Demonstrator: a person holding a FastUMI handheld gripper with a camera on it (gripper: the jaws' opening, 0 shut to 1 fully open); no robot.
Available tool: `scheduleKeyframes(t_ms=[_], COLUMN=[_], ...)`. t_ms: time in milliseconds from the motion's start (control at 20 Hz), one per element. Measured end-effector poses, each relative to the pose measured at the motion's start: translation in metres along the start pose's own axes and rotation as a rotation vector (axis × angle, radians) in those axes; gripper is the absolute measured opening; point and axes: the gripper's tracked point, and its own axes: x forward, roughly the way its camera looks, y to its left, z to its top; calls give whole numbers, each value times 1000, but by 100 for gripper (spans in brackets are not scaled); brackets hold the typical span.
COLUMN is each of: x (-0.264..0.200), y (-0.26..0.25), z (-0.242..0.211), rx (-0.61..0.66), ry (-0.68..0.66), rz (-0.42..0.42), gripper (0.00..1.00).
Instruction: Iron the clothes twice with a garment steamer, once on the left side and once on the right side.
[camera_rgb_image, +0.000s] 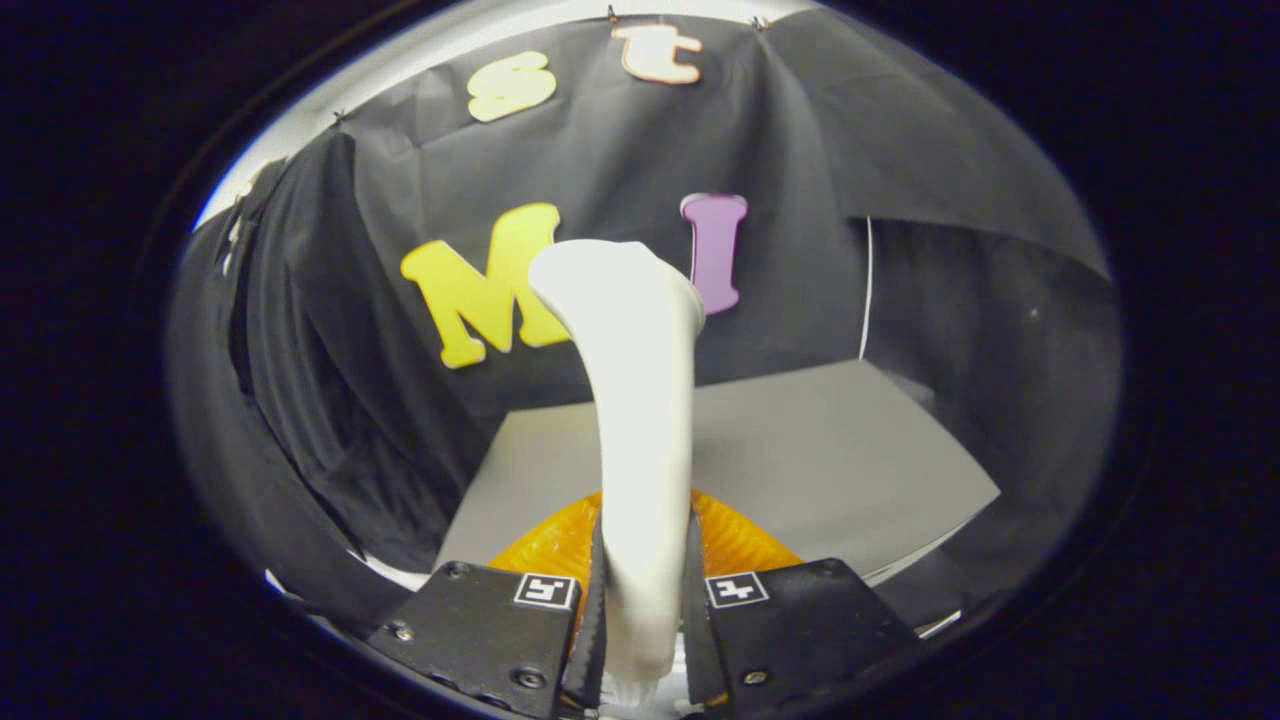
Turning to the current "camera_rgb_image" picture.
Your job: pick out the grey cabinet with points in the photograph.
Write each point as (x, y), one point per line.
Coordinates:
(810, 450)

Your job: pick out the black backdrop cloth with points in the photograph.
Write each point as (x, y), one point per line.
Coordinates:
(640, 150)

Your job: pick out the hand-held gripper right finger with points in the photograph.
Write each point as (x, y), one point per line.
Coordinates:
(800, 630)

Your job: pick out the white garment steamer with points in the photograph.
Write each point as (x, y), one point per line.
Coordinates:
(645, 420)

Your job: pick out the black blazer jacket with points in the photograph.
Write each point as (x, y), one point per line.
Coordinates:
(330, 400)

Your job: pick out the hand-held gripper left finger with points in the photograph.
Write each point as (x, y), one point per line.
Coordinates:
(480, 640)

